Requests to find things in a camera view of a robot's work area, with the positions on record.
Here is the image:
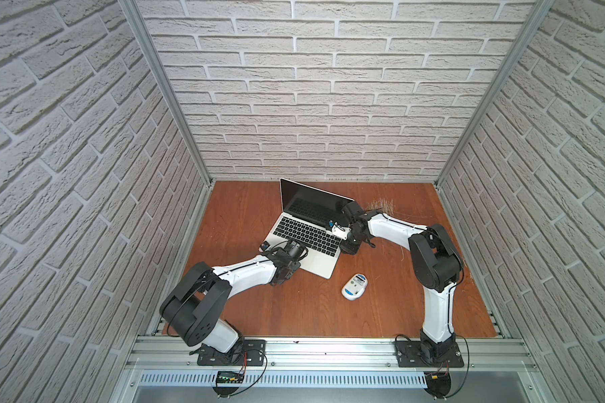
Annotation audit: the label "white wireless mouse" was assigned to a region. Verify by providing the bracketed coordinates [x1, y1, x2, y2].
[341, 274, 368, 302]

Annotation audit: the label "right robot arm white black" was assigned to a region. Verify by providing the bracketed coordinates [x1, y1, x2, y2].
[332, 201, 464, 364]

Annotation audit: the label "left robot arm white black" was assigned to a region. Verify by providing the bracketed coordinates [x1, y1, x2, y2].
[159, 240, 309, 354]

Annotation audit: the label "silver open laptop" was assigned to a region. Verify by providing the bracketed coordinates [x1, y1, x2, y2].
[265, 178, 353, 279]

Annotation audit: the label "green circuit board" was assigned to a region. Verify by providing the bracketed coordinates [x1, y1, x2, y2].
[215, 371, 245, 385]

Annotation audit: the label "black round connector board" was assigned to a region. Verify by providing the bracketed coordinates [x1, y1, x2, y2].
[425, 373, 452, 400]

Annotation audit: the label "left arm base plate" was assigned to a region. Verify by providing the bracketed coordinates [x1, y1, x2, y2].
[197, 339, 267, 368]

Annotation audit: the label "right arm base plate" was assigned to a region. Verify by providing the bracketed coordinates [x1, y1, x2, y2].
[393, 339, 466, 369]

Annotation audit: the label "aluminium front rail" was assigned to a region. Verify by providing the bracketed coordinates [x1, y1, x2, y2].
[124, 336, 539, 372]

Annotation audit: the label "right aluminium corner post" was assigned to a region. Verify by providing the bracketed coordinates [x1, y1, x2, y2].
[435, 0, 555, 191]

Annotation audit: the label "aluminium corner post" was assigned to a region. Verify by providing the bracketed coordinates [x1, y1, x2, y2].
[119, 0, 214, 188]
[435, 0, 555, 191]

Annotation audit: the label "left aluminium corner post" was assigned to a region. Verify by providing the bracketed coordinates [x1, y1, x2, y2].
[119, 0, 214, 188]

